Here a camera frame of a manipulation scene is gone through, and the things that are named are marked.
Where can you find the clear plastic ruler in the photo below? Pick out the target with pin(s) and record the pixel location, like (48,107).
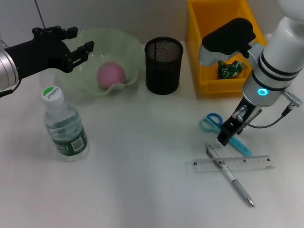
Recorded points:
(251,162)

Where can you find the yellow plastic bin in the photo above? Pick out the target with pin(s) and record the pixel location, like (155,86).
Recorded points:
(197,23)

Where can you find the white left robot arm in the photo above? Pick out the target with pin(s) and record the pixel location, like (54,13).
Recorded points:
(8,69)

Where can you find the clear green-label water bottle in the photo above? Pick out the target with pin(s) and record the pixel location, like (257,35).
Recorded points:
(66,133)

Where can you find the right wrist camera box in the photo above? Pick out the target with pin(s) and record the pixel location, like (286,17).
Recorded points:
(228,38)

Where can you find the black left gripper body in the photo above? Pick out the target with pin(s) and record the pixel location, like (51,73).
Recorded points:
(40,57)

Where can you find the white grey pen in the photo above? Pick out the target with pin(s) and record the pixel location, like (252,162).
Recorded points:
(234,181)

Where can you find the blue scissors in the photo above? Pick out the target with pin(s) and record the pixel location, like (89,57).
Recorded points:
(211,121)

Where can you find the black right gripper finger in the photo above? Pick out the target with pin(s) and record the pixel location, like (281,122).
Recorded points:
(226,136)

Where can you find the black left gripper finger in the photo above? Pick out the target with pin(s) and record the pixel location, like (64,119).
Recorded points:
(80,54)
(55,32)

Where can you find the pink peach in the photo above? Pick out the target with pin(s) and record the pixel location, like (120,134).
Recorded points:
(111,74)

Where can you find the green plastic wrapper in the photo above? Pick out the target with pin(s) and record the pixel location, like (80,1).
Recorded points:
(229,70)

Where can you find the translucent green fruit plate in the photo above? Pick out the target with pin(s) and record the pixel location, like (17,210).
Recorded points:
(118,47)

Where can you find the black mesh pen holder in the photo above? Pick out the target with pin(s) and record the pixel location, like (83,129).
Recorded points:
(164,71)

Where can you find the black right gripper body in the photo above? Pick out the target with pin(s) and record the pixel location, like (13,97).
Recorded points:
(245,111)

